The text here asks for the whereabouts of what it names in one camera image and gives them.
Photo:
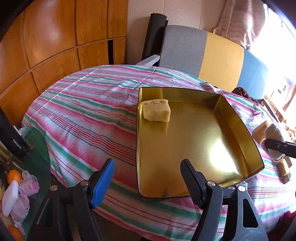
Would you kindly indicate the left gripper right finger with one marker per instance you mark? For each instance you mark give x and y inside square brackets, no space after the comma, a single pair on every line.
[242,220]

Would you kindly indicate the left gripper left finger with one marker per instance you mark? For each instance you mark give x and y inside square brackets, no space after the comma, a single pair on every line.
[51,221]

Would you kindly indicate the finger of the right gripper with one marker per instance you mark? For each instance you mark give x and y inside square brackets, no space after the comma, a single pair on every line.
[278,149]

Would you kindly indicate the small yellow sponge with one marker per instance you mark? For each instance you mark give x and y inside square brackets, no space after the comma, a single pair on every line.
[156,110]

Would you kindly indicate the white knitted cloth roll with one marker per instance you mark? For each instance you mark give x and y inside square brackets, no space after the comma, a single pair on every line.
[273,139]

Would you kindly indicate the large yellow sponge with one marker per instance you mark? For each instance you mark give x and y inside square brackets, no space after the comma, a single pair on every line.
[258,133]

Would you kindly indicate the wooden desk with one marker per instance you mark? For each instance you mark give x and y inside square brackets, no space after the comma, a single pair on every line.
[280,114]

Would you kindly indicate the pink hair rollers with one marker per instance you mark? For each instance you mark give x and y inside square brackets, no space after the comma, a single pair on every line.
[29,185]

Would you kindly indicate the white sponge block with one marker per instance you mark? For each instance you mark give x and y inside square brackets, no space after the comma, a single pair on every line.
[10,197]

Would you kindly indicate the orange fruit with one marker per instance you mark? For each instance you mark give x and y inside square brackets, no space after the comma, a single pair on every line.
[14,175]

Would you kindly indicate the dark red cloth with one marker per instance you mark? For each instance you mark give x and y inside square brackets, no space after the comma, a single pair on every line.
[243,93]

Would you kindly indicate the gold metal tin tray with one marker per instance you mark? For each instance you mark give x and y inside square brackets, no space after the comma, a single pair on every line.
[203,128]

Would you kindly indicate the striped pink green bedsheet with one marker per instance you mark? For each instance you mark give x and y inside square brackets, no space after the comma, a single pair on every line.
[91,115]

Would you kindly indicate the grey yellow blue chair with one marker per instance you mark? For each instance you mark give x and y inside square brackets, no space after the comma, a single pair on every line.
[214,59]

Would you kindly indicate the wooden wardrobe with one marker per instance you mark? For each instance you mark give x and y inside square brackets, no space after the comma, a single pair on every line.
[49,40]

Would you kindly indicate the black rolled mat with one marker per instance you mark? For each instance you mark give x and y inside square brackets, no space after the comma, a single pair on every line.
[155,35]

